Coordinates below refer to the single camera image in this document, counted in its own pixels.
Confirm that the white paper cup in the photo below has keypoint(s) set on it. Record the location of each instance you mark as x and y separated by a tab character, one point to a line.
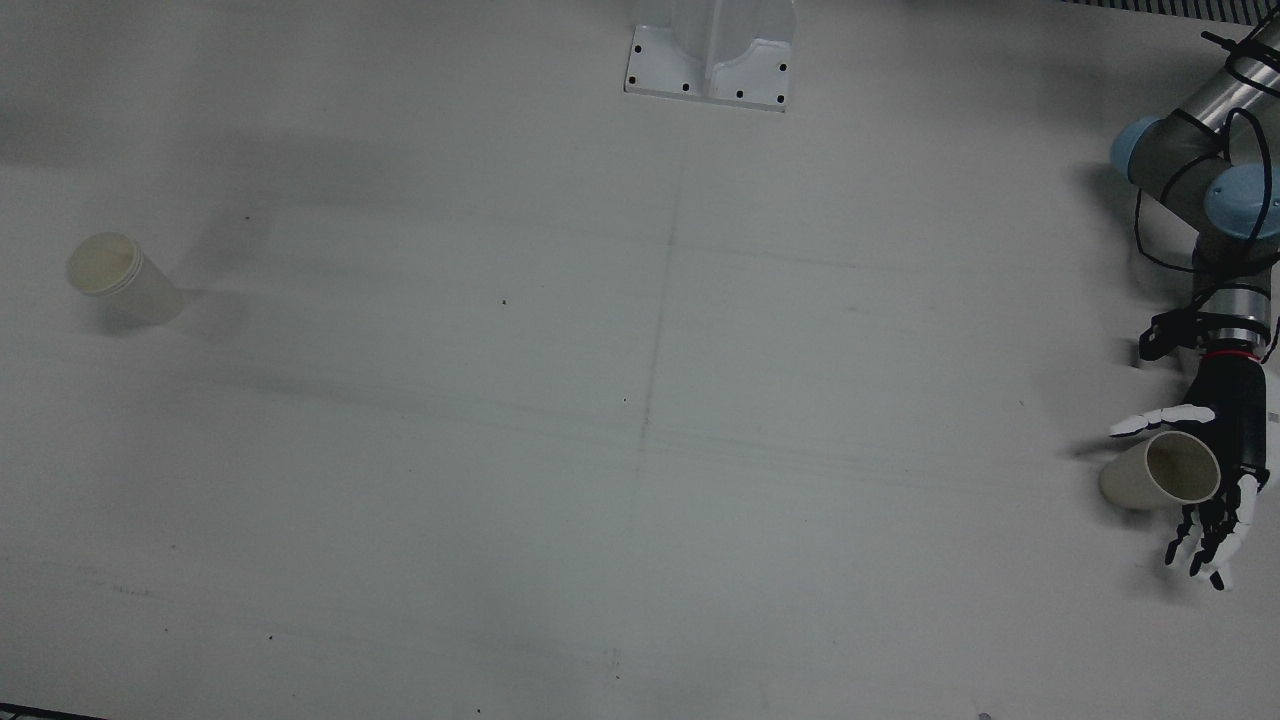
140	285

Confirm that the beige paper cup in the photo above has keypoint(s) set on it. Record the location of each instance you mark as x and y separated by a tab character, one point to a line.
1135	480

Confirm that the left UR5e robot arm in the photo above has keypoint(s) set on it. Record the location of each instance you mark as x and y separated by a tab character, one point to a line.
1180	155

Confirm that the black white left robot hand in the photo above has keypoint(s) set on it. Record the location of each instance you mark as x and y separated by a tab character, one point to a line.
1235	400

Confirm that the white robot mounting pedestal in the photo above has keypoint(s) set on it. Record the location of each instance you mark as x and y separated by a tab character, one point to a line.
710	60

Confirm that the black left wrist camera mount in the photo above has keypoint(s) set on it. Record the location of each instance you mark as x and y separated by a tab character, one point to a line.
1165	335

